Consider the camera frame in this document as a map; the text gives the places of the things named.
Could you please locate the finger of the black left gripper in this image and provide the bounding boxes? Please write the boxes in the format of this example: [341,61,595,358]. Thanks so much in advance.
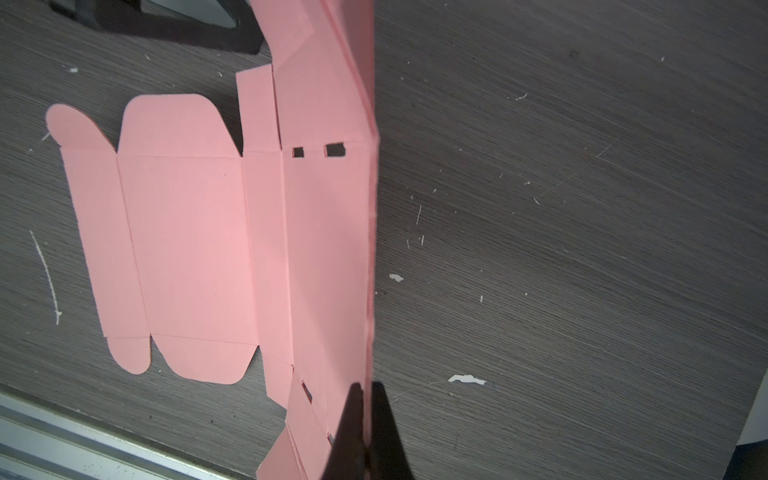
[48,1,264,55]

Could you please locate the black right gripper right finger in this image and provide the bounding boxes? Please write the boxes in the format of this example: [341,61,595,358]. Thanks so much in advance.
[368,382,415,480]

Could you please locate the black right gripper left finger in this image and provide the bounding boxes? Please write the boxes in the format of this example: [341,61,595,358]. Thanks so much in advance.
[321,383,366,480]

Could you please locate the pink paper boxes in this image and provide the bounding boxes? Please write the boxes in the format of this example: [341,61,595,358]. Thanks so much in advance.
[46,1,379,479]

